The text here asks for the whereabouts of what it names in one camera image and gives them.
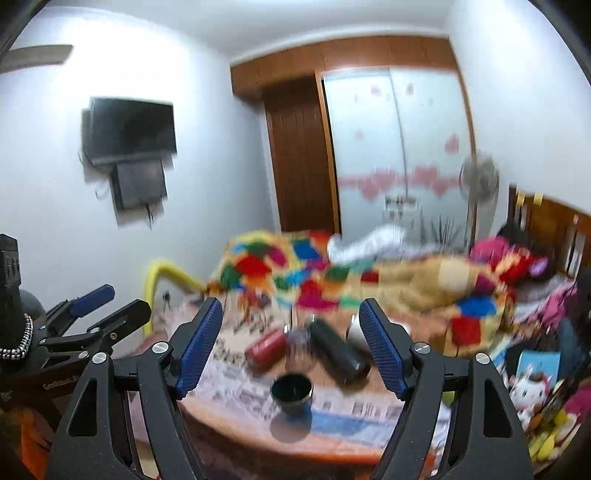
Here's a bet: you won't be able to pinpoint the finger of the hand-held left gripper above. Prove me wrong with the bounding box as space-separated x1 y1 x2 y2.
38 298 153 366
32 284 116 341

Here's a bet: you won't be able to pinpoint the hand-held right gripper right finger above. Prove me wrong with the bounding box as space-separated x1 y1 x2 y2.
358 298 536 480

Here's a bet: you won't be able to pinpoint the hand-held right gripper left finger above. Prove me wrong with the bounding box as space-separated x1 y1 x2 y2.
44 298 225 480

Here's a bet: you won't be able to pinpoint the dark cup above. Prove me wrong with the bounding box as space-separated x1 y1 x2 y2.
270 372 314 417

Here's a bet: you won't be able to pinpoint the white cup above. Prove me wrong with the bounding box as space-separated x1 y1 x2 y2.
346 315 371 352

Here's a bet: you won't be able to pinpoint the black bottle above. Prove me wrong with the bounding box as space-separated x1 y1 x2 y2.
307 318 371 387

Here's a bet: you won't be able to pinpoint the orange cloth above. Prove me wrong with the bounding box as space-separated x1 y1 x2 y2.
0 408 63 480

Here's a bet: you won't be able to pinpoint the newspaper sheets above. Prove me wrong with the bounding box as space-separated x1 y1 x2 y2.
152 299 452 445

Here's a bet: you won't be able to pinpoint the yellow foam tube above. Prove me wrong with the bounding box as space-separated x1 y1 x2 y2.
143 260 206 339

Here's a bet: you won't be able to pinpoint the red bottle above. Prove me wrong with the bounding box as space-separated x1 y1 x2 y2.
244 328 290 375

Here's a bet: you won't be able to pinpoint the colourful patchwork blanket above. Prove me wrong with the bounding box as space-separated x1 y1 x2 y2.
207 229 523 361

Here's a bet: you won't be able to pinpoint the clear glass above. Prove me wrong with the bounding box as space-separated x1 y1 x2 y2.
285 327 317 371

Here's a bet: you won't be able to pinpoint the round wooden table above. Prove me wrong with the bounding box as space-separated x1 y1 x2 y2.
129 295 455 468

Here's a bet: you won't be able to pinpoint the white pillow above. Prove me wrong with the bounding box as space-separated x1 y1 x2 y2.
326 226 408 265

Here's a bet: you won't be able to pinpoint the black box under television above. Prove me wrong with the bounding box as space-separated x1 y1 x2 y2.
110 157 170 211

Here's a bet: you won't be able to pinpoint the pink plush toy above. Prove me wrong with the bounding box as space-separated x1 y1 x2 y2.
470 223 551 286

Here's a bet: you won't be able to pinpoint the white cat plush toy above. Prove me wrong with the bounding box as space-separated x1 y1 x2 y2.
505 369 556 426

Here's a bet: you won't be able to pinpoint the pink cloth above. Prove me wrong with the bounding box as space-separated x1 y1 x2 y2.
519 279 580 326

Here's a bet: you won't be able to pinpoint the yellow plush toy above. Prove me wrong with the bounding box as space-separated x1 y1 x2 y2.
526 410 583 463

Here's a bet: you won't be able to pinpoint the standing fan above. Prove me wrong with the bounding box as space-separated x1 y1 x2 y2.
458 150 501 254

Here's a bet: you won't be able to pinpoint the wooden headboard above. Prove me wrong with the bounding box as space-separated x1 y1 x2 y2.
508 185 591 278

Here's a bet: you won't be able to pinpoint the wooden wardrobe with frosted doors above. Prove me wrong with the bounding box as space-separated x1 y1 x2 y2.
229 35 479 260

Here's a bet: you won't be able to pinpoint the ceiling fan blade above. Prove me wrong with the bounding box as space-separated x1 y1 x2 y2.
0 44 75 75

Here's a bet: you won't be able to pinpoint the black and white beaded bracelet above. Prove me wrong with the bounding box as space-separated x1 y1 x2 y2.
0 313 35 361

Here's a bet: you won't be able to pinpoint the black wall television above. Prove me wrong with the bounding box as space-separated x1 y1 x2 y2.
82 96 179 167

